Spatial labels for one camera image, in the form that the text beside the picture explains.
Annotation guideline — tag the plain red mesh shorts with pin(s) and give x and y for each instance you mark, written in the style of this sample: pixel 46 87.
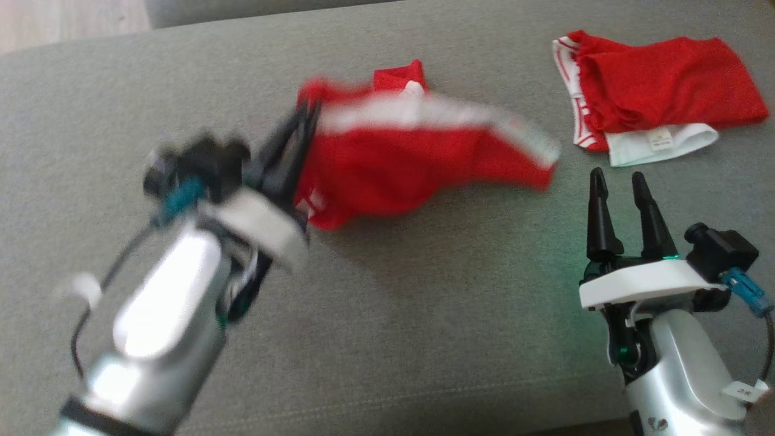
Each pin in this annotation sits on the plain red mesh shorts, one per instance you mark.
pixel 412 163

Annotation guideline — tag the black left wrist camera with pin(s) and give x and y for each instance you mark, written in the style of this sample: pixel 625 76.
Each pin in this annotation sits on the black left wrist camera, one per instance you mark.
pixel 200 166

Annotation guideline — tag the red and white lettered jersey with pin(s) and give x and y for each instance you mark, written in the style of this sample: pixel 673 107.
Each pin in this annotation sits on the red and white lettered jersey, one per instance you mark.
pixel 666 85

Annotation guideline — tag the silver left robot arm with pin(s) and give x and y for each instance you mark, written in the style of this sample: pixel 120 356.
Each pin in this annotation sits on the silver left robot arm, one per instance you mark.
pixel 163 339

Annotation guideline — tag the large grey sofa seat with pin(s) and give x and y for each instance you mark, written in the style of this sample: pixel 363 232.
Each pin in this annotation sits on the large grey sofa seat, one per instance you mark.
pixel 424 315

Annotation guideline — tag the grey sofa cushion module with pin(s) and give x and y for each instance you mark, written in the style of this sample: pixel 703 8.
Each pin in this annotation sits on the grey sofa cushion module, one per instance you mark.
pixel 242 11

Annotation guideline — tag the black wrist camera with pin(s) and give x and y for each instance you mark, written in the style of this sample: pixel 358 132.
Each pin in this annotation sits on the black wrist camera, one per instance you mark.
pixel 200 166
pixel 720 251

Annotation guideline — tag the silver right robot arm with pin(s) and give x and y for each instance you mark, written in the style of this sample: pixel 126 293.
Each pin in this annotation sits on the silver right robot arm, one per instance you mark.
pixel 684 369

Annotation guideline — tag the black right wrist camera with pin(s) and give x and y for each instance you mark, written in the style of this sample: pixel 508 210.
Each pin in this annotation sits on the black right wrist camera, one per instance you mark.
pixel 720 251

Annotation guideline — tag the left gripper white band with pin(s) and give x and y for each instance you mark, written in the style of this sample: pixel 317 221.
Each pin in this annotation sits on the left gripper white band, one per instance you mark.
pixel 260 227

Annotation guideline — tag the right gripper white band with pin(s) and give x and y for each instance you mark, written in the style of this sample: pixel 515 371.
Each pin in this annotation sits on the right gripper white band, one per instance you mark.
pixel 642 281

